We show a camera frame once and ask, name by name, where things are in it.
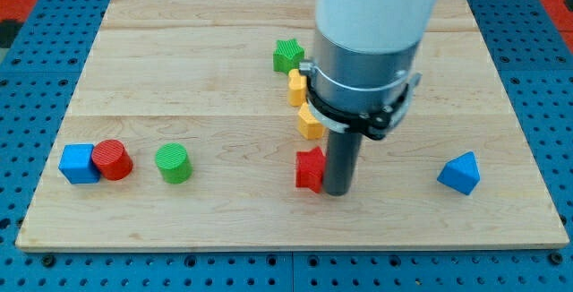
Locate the blue cube block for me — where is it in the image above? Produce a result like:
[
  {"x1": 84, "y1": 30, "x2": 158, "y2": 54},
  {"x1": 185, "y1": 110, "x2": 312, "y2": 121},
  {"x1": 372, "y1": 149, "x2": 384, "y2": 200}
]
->
[{"x1": 58, "y1": 143, "x2": 100, "y2": 185}]

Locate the yellow pentagon block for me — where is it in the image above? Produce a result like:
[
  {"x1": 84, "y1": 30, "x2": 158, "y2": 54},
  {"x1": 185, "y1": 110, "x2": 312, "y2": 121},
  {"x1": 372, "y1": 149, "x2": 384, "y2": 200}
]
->
[{"x1": 297, "y1": 103, "x2": 325, "y2": 140}]

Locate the red cylinder block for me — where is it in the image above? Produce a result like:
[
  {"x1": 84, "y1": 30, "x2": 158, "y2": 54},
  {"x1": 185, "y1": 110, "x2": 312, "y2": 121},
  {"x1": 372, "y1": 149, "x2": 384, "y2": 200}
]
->
[{"x1": 91, "y1": 139, "x2": 133, "y2": 181}]

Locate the black and silver clamp bracket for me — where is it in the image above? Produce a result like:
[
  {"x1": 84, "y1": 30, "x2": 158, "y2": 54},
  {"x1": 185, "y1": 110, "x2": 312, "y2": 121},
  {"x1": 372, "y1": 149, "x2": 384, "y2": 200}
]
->
[{"x1": 298, "y1": 60, "x2": 422, "y2": 141}]

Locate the light wooden board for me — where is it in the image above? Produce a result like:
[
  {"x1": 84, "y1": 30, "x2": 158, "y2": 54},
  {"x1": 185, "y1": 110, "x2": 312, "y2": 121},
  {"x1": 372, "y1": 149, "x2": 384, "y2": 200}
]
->
[{"x1": 16, "y1": 0, "x2": 569, "y2": 253}]

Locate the blue triangular prism block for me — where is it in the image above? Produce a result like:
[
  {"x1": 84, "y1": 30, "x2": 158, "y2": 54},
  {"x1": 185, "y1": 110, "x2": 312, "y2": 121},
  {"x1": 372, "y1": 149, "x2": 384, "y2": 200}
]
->
[{"x1": 437, "y1": 151, "x2": 481, "y2": 195}]

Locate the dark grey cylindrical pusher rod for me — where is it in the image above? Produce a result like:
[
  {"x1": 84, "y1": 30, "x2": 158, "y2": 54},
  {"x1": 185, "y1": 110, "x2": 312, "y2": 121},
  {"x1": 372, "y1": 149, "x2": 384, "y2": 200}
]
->
[{"x1": 322, "y1": 131, "x2": 363, "y2": 196}]

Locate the red star block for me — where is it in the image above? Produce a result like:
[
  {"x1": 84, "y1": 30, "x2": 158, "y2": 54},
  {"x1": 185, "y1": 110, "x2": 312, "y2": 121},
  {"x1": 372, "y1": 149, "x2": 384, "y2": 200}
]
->
[{"x1": 295, "y1": 146, "x2": 326, "y2": 193}]

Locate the green cylinder block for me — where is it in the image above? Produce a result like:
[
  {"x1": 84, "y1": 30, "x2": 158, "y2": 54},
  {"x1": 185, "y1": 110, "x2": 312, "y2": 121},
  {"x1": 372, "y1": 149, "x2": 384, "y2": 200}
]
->
[{"x1": 155, "y1": 142, "x2": 192, "y2": 185}]

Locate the green star block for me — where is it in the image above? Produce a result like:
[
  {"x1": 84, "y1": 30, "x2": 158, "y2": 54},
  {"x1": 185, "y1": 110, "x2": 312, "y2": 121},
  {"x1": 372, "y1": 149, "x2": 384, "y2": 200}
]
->
[{"x1": 273, "y1": 39, "x2": 305, "y2": 74}]

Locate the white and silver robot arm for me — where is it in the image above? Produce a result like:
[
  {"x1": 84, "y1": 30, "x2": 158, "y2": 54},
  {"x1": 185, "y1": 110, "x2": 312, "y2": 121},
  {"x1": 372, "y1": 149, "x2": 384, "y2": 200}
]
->
[{"x1": 312, "y1": 0, "x2": 436, "y2": 114}]

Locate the yellow heart block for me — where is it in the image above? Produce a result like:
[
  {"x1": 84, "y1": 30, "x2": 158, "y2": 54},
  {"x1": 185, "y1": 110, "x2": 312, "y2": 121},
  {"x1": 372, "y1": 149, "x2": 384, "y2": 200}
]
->
[{"x1": 287, "y1": 69, "x2": 307, "y2": 107}]

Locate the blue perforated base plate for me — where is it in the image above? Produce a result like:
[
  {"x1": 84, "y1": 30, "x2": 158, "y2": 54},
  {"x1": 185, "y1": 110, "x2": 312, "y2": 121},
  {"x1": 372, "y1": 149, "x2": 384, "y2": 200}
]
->
[{"x1": 1, "y1": 0, "x2": 572, "y2": 291}]

